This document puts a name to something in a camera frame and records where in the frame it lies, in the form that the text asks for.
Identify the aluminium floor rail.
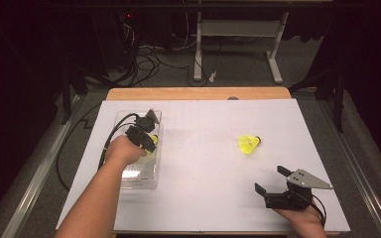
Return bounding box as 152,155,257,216
317,98,381,238
0,95,80,238

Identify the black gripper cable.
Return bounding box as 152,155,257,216
311,194,327,227
97,112,142,172

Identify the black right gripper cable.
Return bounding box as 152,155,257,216
311,194,327,227

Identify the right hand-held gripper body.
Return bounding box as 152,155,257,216
264,168,334,211

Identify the clear plastic box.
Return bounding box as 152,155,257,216
113,109,163,190

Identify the tangle of floor cables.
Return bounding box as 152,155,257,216
125,19,209,87

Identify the white table cover sheet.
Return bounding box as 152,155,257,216
56,98,351,234

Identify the white metal stand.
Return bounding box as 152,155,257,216
192,11,290,84

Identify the black metal stand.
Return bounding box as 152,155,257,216
61,63,88,126
289,67,346,133

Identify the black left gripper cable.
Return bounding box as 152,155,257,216
97,112,142,172

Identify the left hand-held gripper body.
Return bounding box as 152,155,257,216
124,108,162,147

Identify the dark computer tower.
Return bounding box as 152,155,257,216
120,11,140,72

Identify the person's right hand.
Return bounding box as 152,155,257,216
273,202,326,230

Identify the person's left hand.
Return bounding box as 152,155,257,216
104,134,148,167

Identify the yellow plastic shuttlecock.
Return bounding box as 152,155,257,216
139,134,160,155
237,134,263,157

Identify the black floor cable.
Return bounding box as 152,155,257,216
56,102,103,192

